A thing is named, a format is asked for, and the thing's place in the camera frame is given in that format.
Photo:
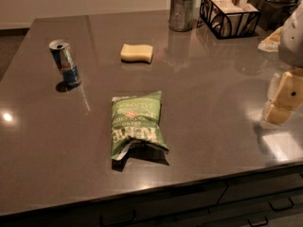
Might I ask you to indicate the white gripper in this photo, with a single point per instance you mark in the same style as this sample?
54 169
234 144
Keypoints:
292 44

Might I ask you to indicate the yellow sponge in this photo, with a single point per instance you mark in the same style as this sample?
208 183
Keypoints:
139 52

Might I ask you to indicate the green jalapeno chip bag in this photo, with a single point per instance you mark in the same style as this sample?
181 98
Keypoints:
135 121

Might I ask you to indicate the crumpled snack wrapper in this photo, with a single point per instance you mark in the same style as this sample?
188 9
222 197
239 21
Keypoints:
270 44

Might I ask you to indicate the dark snack dispenser container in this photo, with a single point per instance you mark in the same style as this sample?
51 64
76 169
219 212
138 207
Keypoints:
273 13

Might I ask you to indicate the metal cup with white swabs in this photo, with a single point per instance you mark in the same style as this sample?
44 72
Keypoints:
181 15

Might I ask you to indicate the blue silver energy drink can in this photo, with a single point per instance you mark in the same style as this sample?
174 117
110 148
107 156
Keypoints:
62 55

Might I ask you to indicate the black wire napkin basket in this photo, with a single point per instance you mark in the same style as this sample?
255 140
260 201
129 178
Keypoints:
229 18

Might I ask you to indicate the black drawer handle right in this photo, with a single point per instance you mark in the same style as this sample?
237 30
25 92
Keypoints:
281 205

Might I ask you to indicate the black drawer handle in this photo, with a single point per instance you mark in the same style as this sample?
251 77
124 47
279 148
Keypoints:
258 222
117 219
281 205

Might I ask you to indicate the black drawer handle lower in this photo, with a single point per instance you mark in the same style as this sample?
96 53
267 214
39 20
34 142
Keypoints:
258 222

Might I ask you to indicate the black drawer handle left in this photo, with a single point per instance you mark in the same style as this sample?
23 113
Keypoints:
117 219

